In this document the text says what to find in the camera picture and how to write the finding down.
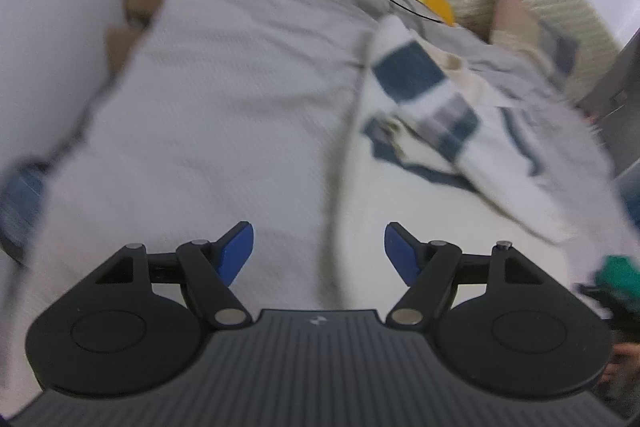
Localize plaid pillow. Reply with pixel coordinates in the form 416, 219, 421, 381
489, 0, 583, 88

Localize grey cabinet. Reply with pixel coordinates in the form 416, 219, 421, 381
580, 37, 640, 178

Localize grey bed blanket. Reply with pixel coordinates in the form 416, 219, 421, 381
0, 0, 626, 308

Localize green garment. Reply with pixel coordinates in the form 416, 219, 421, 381
575, 254, 640, 348

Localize white and blue blanket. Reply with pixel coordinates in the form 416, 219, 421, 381
320, 13, 640, 308

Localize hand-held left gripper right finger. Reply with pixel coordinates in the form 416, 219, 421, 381
384, 222, 546, 328

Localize blue cloth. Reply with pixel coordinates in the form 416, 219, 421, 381
0, 159, 51, 258

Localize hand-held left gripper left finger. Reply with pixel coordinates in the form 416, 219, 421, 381
95, 221, 255, 328

